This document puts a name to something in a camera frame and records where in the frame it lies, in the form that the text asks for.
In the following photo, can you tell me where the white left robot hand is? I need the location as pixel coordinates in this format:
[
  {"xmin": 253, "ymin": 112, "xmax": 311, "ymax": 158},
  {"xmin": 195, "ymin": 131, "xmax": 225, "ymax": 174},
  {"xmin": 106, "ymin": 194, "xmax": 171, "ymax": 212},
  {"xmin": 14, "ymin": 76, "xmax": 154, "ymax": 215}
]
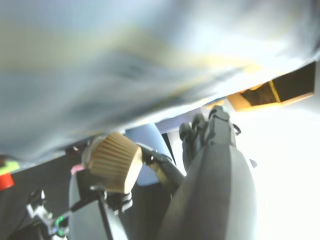
[{"xmin": 68, "ymin": 104, "xmax": 259, "ymax": 240}]

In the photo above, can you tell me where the chocolate topped toy cupcake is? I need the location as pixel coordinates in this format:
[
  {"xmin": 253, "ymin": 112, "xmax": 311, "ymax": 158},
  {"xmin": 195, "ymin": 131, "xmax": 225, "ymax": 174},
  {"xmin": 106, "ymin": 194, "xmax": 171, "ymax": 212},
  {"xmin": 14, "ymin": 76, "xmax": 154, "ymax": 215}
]
[{"xmin": 70, "ymin": 131, "xmax": 144, "ymax": 195}]

